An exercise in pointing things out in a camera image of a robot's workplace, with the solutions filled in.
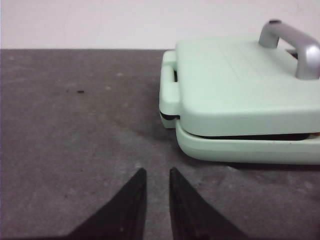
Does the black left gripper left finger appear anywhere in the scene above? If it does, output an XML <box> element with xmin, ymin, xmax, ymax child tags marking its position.
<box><xmin>65</xmin><ymin>167</ymin><xmax>148</xmax><ymax>240</ymax></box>

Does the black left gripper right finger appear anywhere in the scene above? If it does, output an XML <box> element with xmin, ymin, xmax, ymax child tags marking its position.
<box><xmin>169</xmin><ymin>167</ymin><xmax>248</xmax><ymax>240</ymax></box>

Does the mint green breakfast maker lid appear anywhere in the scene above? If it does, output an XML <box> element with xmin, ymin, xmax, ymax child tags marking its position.
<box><xmin>159</xmin><ymin>20</ymin><xmax>320</xmax><ymax>137</ymax></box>

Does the mint green breakfast maker base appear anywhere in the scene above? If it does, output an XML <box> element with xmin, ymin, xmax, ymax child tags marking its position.
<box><xmin>160</xmin><ymin>113</ymin><xmax>320</xmax><ymax>165</ymax></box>

